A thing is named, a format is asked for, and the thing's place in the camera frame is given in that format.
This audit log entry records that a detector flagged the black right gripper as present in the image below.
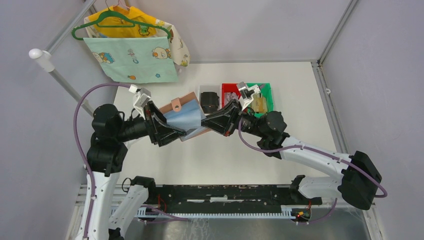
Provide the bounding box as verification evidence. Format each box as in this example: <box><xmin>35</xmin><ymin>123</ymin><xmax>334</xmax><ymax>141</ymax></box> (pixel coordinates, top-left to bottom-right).
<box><xmin>198</xmin><ymin>99</ymin><xmax>266</xmax><ymax>138</ymax></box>

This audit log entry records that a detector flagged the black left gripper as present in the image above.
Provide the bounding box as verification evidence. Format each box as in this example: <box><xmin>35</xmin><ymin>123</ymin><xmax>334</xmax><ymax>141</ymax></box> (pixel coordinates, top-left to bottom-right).
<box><xmin>115</xmin><ymin>99</ymin><xmax>187</xmax><ymax>145</ymax></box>

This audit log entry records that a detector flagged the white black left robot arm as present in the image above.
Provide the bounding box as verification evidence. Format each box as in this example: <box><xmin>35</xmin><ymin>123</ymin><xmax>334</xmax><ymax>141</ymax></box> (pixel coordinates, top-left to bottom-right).
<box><xmin>76</xmin><ymin>101</ymin><xmax>187</xmax><ymax>240</ymax></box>

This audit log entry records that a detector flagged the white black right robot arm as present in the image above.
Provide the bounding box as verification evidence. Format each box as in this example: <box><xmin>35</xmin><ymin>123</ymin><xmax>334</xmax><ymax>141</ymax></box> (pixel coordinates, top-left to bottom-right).
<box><xmin>201</xmin><ymin>100</ymin><xmax>388</xmax><ymax>210</ymax></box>

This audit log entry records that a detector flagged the silver cards stack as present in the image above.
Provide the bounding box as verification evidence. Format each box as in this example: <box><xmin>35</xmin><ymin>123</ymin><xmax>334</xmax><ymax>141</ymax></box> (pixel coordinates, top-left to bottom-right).
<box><xmin>223</xmin><ymin>92</ymin><xmax>239</xmax><ymax>105</ymax></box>

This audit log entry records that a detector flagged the gold cards stack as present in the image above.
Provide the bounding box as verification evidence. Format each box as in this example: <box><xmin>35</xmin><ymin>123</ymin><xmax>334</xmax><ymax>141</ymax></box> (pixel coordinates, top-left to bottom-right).
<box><xmin>250</xmin><ymin>93</ymin><xmax>268</xmax><ymax>114</ymax></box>

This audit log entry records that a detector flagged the red plastic bin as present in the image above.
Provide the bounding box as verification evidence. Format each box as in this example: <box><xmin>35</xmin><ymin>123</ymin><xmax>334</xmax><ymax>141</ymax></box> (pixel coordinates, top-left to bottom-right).
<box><xmin>220</xmin><ymin>83</ymin><xmax>241</xmax><ymax>108</ymax></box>

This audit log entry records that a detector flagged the green plastic bin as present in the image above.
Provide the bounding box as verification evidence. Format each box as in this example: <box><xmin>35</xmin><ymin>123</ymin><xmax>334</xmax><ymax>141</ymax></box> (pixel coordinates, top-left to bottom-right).
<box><xmin>246</xmin><ymin>83</ymin><xmax>274</xmax><ymax>118</ymax></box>

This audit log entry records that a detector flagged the mint cartoon print cloth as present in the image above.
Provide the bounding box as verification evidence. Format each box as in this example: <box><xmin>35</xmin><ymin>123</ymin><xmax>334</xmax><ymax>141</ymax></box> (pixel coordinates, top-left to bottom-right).
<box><xmin>83</xmin><ymin>37</ymin><xmax>178</xmax><ymax>84</ymax></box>

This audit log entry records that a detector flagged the yellow child shirt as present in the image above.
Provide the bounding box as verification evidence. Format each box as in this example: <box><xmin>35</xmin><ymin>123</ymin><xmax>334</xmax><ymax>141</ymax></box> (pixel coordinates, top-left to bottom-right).
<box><xmin>85</xmin><ymin>5</ymin><xmax>168</xmax><ymax>38</ymax></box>

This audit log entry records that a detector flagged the green clothes hanger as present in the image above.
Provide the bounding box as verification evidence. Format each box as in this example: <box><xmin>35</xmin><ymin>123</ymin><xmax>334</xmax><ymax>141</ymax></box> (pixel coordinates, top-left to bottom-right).
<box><xmin>71</xmin><ymin>7</ymin><xmax>172</xmax><ymax>41</ymax></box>

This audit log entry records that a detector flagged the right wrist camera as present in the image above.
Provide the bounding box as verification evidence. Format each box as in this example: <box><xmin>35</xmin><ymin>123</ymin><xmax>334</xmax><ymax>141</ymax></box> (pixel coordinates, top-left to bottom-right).
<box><xmin>236</xmin><ymin>82</ymin><xmax>261</xmax><ymax>111</ymax></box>

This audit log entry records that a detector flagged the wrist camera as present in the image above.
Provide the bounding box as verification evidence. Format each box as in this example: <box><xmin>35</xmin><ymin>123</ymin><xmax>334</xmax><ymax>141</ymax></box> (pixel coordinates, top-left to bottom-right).
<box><xmin>236</xmin><ymin>82</ymin><xmax>261</xmax><ymax>111</ymax></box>
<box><xmin>133</xmin><ymin>87</ymin><xmax>151</xmax><ymax>116</ymax></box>

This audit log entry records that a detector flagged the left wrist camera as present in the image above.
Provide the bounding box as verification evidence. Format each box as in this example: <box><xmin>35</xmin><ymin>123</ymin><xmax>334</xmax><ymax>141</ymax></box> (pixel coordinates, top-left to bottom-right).
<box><xmin>133</xmin><ymin>87</ymin><xmax>151</xmax><ymax>116</ymax></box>

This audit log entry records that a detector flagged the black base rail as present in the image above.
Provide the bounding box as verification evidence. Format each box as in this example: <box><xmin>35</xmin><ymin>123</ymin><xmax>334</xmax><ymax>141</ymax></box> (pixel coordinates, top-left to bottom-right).
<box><xmin>146</xmin><ymin>184</ymin><xmax>323</xmax><ymax>214</ymax></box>

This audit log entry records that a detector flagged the white cable duct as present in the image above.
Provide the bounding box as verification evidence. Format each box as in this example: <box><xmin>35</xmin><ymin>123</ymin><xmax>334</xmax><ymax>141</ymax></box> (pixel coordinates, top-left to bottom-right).
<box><xmin>110</xmin><ymin>205</ymin><xmax>311</xmax><ymax>220</ymax></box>

